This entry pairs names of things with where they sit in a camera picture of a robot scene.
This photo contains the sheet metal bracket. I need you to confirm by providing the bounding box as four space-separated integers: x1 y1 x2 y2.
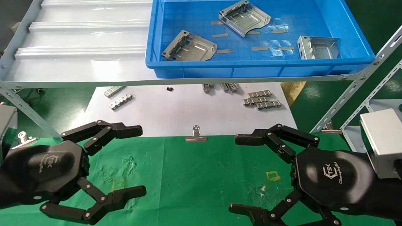
297 35 341 60
219 0 271 38
161 30 218 62

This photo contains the white metal shelf rack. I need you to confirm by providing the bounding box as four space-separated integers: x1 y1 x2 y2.
341 60 402 154

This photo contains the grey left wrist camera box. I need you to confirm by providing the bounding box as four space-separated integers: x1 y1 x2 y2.
0 105 18 164

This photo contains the white paper sheet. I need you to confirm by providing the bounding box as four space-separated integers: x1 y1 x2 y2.
82 82 297 137

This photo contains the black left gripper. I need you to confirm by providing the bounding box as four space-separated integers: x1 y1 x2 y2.
9 120 147 225

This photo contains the large blue plastic crate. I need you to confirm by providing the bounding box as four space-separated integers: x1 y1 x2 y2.
145 0 376 79

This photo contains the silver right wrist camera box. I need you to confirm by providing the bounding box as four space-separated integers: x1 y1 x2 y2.
360 108 402 179

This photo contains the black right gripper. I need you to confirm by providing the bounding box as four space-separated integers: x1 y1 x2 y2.
229 124 376 226

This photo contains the white ribbed shelf panel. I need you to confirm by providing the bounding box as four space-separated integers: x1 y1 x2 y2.
6 0 154 84

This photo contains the green table cloth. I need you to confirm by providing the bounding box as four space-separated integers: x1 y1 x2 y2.
0 133 357 226

